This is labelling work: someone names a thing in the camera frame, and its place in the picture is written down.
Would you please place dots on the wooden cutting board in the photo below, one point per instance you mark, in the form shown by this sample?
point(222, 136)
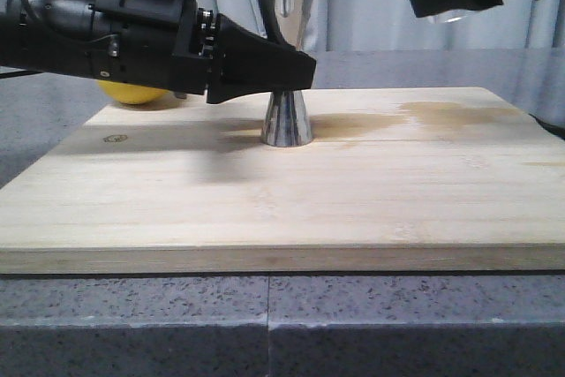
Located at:
point(394, 179)

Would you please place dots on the yellow lemon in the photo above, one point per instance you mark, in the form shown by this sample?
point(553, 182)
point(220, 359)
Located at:
point(129, 94)

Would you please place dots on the steel double jigger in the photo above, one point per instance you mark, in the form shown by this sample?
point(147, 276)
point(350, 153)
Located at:
point(287, 123)

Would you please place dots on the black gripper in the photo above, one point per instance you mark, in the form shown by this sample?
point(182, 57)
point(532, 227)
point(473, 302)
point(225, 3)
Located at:
point(157, 43)

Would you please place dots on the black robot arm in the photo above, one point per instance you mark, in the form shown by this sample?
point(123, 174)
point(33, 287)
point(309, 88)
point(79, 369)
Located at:
point(56, 36)

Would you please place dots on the clear glass beaker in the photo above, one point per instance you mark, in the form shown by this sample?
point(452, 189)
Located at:
point(450, 16)

